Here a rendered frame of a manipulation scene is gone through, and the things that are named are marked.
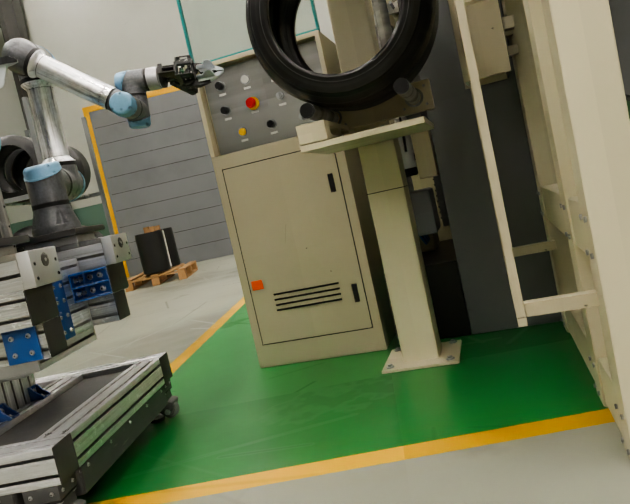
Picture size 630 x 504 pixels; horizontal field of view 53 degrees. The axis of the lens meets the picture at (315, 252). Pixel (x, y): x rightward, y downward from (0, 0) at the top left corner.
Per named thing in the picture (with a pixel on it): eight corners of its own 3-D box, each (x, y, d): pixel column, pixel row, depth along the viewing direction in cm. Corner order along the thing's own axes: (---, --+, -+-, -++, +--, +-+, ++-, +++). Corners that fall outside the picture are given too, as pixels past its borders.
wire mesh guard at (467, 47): (504, 261, 216) (463, 55, 210) (509, 260, 215) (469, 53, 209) (518, 327, 130) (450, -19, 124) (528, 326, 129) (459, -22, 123)
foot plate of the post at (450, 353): (392, 352, 247) (391, 346, 247) (461, 341, 240) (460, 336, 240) (381, 374, 222) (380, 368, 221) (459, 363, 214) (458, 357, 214)
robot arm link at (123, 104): (-5, 24, 198) (139, 91, 198) (13, 33, 209) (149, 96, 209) (-19, 58, 199) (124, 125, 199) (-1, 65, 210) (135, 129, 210)
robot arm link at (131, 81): (123, 99, 221) (119, 74, 220) (154, 94, 220) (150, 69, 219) (115, 95, 213) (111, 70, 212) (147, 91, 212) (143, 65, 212)
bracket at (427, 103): (322, 136, 223) (316, 109, 222) (435, 108, 212) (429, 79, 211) (319, 136, 220) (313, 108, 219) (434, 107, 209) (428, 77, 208)
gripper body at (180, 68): (192, 73, 209) (156, 78, 210) (199, 87, 217) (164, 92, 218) (191, 53, 211) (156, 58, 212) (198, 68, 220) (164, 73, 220)
